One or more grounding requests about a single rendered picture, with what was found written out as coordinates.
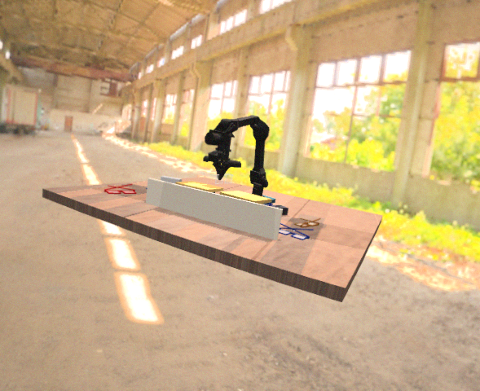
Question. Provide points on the white rectangular panel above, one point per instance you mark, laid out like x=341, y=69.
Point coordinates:
x=257, y=219

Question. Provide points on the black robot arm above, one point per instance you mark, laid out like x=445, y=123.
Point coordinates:
x=222, y=134

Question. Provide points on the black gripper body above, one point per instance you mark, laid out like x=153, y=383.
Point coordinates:
x=227, y=161

